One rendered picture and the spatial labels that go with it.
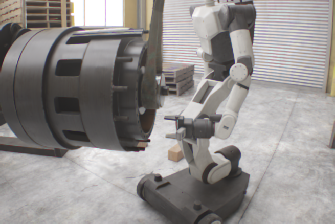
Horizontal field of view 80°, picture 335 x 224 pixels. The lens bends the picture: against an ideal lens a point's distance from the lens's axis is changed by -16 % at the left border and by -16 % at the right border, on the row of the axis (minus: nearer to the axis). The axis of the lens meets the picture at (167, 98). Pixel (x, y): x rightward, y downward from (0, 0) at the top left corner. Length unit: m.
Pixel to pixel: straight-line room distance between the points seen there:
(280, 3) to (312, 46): 1.26
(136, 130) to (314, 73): 5.40
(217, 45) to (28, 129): 0.96
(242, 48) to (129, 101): 0.53
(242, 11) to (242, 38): 0.13
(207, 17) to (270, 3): 5.00
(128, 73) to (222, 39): 0.58
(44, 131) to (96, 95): 0.28
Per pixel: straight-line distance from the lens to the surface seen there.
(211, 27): 1.18
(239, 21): 1.06
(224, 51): 1.25
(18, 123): 1.00
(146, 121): 1.10
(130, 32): 0.83
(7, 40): 1.15
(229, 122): 1.01
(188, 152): 1.39
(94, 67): 0.79
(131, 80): 0.79
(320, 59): 5.96
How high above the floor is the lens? 1.06
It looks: 14 degrees down
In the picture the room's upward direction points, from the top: straight up
